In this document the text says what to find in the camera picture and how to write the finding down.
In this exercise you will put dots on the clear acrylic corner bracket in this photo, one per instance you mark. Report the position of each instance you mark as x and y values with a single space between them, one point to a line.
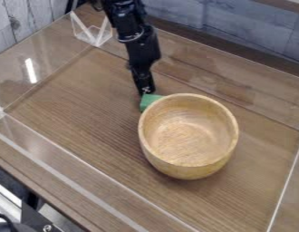
94 35

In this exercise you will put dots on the black metal table clamp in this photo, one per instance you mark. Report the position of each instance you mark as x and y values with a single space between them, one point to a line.
20 205

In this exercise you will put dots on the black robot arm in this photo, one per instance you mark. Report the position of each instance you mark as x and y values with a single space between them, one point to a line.
126 13

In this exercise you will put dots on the green rectangular block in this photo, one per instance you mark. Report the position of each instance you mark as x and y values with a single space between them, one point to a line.
147 100

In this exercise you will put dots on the wooden bowl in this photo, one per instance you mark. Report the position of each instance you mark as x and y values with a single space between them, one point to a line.
189 135

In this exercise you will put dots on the clear acrylic tray wall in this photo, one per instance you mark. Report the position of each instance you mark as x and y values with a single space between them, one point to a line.
101 203

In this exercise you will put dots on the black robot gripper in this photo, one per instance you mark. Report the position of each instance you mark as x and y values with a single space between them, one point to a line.
145 53

